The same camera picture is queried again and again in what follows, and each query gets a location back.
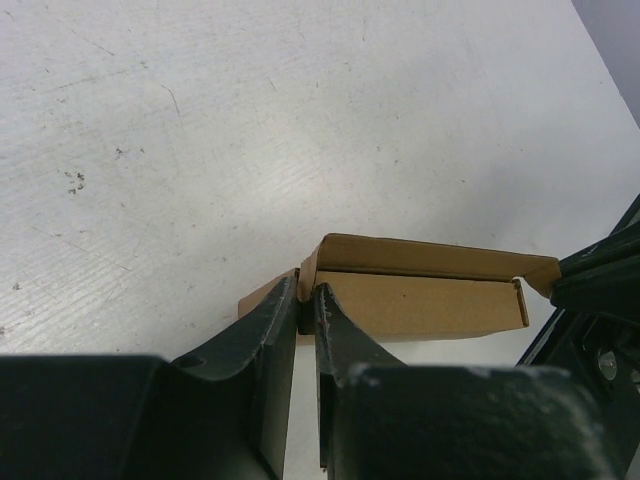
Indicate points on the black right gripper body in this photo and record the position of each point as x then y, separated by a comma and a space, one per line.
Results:
602, 353

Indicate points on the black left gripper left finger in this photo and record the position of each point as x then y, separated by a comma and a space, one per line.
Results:
219, 411

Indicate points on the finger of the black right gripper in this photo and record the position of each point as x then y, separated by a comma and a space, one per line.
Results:
603, 277

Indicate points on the brown paper box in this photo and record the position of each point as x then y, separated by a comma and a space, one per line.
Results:
403, 290

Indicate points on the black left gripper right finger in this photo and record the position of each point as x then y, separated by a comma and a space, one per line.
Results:
380, 418

